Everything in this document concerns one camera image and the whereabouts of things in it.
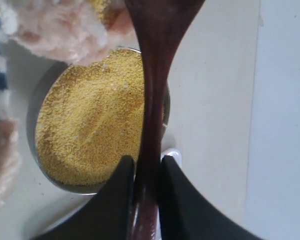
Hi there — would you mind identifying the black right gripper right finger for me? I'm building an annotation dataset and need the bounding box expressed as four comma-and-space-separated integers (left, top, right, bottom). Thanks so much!
159, 155, 258, 240

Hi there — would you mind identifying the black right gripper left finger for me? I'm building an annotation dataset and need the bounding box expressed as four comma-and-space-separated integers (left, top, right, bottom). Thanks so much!
34, 155, 135, 240

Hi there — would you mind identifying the tan teddy bear striped shirt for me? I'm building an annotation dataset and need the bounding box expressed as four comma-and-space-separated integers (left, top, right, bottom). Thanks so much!
0, 0, 136, 206

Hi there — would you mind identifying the dark wooden spoon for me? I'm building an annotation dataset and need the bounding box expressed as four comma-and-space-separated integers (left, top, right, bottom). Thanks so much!
125, 0, 204, 240

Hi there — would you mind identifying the white plastic tray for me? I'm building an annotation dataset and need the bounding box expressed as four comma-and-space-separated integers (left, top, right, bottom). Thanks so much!
160, 148, 182, 168

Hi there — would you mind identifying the steel bowl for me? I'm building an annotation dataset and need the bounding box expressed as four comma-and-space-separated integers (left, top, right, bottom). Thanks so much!
25, 47, 171, 196

